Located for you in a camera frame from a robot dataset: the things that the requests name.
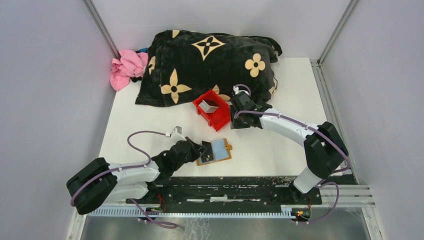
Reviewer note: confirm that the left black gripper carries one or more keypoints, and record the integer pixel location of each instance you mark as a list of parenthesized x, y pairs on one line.
[(197, 150)]

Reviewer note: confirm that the red plastic bin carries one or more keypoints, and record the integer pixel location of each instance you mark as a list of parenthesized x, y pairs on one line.
[(221, 117)]

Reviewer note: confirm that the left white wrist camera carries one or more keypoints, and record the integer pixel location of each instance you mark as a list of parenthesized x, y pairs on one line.
[(175, 135)]

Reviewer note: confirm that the yellow leather card holder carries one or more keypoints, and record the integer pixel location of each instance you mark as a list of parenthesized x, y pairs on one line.
[(221, 151)]

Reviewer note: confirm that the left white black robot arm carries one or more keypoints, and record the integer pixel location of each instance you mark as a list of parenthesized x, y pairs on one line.
[(101, 182)]

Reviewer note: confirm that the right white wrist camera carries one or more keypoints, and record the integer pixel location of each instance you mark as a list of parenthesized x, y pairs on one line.
[(236, 89)]

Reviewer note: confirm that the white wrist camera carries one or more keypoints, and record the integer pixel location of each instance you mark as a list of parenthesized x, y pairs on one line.
[(175, 135), (236, 89)]

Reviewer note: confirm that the pink cloth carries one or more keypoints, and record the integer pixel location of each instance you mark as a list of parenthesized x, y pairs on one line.
[(130, 65)]

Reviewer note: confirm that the blue cloth piece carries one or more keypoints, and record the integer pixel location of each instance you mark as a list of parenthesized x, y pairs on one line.
[(142, 50)]

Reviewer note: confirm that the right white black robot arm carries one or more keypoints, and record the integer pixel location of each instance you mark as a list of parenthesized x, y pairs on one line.
[(323, 147)]

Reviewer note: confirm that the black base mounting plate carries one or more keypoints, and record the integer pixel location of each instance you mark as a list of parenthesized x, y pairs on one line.
[(227, 194)]

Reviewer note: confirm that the aluminium rail frame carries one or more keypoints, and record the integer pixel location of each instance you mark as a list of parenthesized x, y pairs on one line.
[(303, 90)]

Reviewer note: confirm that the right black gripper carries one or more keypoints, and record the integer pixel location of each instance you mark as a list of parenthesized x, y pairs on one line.
[(234, 123)]

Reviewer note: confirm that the black credit card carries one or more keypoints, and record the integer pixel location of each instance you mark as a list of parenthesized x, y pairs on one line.
[(208, 150), (206, 158)]

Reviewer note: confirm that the stack of credit cards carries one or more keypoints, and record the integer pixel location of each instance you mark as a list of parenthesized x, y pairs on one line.
[(208, 106)]

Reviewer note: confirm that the black floral blanket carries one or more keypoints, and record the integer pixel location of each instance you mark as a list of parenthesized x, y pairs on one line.
[(183, 65)]

